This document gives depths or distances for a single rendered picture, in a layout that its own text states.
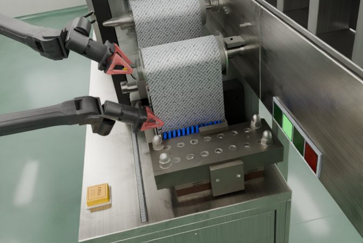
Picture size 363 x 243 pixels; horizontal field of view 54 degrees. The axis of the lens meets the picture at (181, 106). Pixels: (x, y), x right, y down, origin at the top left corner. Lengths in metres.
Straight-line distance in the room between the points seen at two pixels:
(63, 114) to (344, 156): 0.75
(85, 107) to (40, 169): 1.93
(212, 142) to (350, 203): 0.51
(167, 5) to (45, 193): 1.84
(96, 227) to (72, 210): 1.39
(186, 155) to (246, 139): 0.20
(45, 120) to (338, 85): 0.78
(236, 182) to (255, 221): 0.16
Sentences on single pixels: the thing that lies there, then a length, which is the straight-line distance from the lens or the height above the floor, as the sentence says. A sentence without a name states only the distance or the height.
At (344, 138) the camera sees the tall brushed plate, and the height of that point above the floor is 1.31.
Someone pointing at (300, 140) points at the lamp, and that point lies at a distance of 0.88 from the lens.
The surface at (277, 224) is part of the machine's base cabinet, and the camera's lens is 1.26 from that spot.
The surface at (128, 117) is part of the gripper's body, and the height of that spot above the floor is 1.14.
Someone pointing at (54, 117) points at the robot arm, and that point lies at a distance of 1.09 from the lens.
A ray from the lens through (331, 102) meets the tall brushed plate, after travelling 0.72.
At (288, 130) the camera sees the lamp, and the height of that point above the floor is 1.18.
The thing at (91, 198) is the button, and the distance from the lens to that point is 1.21.
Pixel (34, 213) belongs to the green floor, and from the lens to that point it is 2.65.
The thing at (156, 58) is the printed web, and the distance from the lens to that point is 1.09.
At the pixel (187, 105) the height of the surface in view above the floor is 1.12.
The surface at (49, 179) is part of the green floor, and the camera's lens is 2.85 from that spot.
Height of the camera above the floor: 1.75
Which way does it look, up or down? 33 degrees down
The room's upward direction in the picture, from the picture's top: 9 degrees counter-clockwise
